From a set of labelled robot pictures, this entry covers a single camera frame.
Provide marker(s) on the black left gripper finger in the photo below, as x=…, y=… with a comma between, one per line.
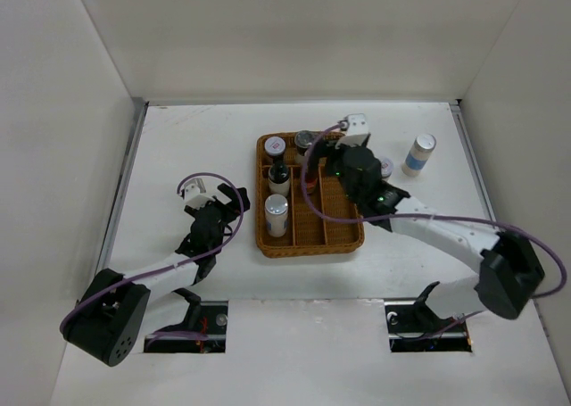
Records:
x=238, y=199
x=189, y=211

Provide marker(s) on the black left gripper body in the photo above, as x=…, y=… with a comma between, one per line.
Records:
x=227, y=215

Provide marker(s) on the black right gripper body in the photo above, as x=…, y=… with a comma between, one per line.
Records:
x=336, y=165

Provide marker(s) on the clear top salt grinder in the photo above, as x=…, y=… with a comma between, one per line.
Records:
x=302, y=141

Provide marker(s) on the spice jar white red lid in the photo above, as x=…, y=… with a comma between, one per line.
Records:
x=386, y=168
x=275, y=147

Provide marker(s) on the red chili sauce bottle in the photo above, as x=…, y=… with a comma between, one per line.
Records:
x=311, y=178

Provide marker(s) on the white jar silver lid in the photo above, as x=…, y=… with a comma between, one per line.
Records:
x=276, y=210

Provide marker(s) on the dark sauce bottle black cap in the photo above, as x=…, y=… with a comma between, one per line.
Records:
x=279, y=178

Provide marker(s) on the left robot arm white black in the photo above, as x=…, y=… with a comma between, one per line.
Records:
x=107, y=321

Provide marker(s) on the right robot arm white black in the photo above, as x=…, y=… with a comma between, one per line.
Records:
x=505, y=270

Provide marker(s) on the brown wicker basket tray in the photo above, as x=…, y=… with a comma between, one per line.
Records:
x=306, y=233

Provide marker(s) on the tall jar silver lid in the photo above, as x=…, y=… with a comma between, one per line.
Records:
x=418, y=155

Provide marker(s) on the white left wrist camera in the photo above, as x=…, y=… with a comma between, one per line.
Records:
x=194, y=194

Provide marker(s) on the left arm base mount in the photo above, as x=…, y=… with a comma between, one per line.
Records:
x=202, y=330

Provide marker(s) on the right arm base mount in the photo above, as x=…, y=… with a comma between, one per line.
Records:
x=413, y=327

